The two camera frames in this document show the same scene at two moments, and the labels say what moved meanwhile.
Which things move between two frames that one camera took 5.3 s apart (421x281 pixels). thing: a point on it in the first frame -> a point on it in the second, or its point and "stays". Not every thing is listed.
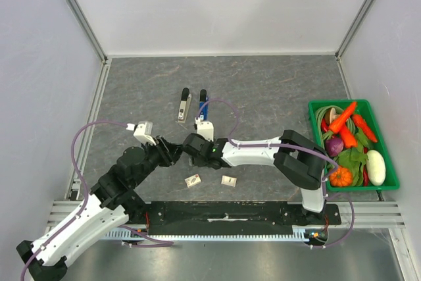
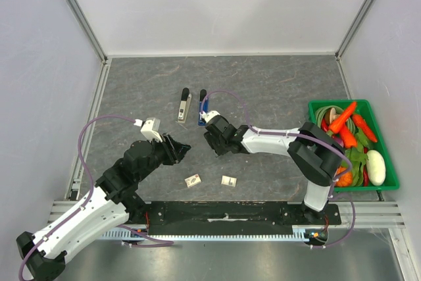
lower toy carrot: (360, 122) stays
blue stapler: (203, 99) stays
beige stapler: (185, 104) stays
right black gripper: (198, 162) -> (212, 141)
